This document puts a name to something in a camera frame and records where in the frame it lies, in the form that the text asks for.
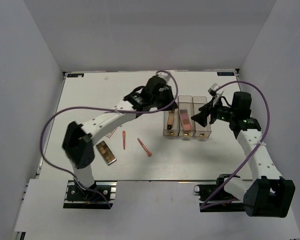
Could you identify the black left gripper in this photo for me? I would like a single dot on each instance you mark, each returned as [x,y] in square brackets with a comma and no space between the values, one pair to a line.
[167,90]

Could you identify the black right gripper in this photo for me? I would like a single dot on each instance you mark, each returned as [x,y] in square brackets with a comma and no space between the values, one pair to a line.
[201,117]

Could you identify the pink blush palette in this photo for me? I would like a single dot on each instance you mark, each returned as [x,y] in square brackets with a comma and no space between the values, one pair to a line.
[185,122]

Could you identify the square foundation bottle black pump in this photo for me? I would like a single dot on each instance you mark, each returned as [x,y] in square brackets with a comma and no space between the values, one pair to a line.
[170,119]

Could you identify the glitter eyeshadow palette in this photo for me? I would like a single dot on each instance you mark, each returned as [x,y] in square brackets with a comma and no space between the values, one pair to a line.
[110,133]

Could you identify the long clear eyeshadow palette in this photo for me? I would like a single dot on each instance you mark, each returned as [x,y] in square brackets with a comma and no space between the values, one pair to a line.
[183,111]

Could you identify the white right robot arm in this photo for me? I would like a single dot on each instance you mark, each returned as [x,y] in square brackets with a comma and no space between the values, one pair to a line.
[270,194]

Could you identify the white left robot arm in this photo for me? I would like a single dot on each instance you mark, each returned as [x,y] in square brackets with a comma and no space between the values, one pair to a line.
[81,138]

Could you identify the round pink makeup brush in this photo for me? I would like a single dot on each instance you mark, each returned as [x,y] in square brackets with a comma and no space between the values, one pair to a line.
[149,154]

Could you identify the clear three-compartment organizer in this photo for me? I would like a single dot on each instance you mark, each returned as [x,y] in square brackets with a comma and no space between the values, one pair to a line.
[178,122]

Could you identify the blue right corner label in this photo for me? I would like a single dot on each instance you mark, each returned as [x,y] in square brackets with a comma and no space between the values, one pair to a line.
[225,73]

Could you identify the blue corner label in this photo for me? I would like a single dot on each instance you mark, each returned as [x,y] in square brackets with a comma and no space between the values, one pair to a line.
[75,75]
[225,73]

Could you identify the black-cased brown eyeshadow palette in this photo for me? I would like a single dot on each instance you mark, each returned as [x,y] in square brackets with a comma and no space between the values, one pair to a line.
[106,153]

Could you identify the blue left corner label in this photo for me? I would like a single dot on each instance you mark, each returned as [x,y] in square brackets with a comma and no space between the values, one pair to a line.
[75,75]

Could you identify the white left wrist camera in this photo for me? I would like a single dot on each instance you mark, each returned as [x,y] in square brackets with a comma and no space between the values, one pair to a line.
[164,76]

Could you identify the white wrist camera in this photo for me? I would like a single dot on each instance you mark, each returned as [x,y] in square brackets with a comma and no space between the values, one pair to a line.
[215,91]
[164,76]

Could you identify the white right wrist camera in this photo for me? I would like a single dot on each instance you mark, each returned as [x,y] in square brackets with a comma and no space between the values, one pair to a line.
[215,91]

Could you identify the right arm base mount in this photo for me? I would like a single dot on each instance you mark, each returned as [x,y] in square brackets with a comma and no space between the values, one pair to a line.
[230,203]

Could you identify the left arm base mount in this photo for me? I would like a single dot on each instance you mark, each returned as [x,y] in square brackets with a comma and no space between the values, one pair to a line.
[77,198]

